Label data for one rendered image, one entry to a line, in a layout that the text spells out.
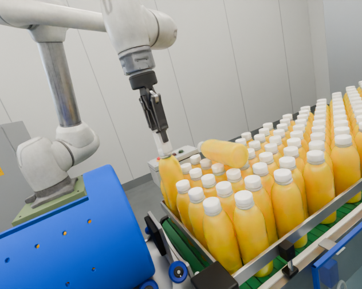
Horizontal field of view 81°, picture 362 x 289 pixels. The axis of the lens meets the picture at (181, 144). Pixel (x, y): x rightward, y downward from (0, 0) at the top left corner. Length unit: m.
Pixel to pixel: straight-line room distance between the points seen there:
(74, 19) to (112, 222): 0.63
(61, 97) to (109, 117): 2.17
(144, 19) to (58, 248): 0.53
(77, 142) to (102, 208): 0.76
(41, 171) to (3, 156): 1.08
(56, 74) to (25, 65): 2.29
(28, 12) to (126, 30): 0.38
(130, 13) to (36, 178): 0.79
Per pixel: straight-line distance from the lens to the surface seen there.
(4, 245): 0.48
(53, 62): 1.11
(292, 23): 5.04
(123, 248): 0.44
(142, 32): 0.60
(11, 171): 2.16
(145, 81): 0.58
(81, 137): 1.16
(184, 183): 0.60
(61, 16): 0.84
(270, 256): 0.55
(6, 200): 2.25
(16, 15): 0.93
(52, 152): 1.11
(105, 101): 3.26
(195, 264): 0.67
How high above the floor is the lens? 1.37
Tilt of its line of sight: 16 degrees down
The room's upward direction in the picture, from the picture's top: 16 degrees counter-clockwise
